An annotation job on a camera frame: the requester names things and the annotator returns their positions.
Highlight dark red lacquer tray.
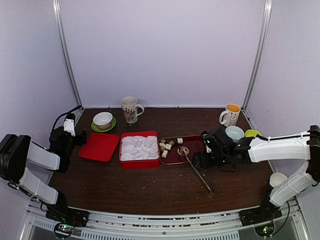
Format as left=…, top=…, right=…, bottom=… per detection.
left=158, top=135, right=206, bottom=166

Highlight white paper liners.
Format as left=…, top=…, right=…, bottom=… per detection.
left=120, top=135, right=160, bottom=162

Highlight aluminium corner post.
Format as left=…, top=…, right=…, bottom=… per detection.
left=52, top=0, right=83, bottom=106
left=242, top=0, right=273, bottom=113

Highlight red tin box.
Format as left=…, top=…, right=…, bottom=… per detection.
left=119, top=131, right=160, bottom=170

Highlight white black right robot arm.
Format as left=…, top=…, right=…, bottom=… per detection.
left=192, top=125, right=320, bottom=226

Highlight aluminium left corner post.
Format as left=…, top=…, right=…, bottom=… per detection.
left=52, top=0, right=83, bottom=106

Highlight blue lined ceramic bowl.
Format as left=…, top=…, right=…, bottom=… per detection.
left=225, top=125, right=245, bottom=142

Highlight white paper cup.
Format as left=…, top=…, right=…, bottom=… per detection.
left=269, top=172, right=288, bottom=188

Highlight tall coral pattern mug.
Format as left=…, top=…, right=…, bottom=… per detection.
left=120, top=96, right=145, bottom=124

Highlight white ceramic bowl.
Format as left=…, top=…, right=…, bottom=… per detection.
left=93, top=112, right=113, bottom=130

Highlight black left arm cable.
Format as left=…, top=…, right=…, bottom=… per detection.
left=51, top=105, right=84, bottom=131

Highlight aluminium right corner post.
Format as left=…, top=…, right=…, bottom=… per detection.
left=242, top=0, right=273, bottom=113

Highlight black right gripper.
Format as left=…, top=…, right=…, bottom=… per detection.
left=192, top=150, right=230, bottom=170

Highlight aluminium front rail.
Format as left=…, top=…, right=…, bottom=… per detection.
left=23, top=192, right=307, bottom=240

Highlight lime green plastic bowl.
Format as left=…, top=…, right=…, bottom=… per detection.
left=244, top=129, right=262, bottom=138

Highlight metal serving tongs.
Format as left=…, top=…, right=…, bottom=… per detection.
left=177, top=147, right=216, bottom=195

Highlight green saucer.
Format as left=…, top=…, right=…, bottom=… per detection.
left=91, top=117, right=117, bottom=133

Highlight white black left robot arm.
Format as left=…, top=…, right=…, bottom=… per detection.
left=0, top=126, right=89, bottom=227

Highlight red tin lid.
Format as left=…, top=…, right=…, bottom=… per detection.
left=78, top=132, right=120, bottom=163

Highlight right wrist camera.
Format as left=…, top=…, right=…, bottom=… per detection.
left=200, top=131, right=212, bottom=153

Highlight flower pattern mug yellow inside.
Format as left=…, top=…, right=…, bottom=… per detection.
left=219, top=103, right=241, bottom=127

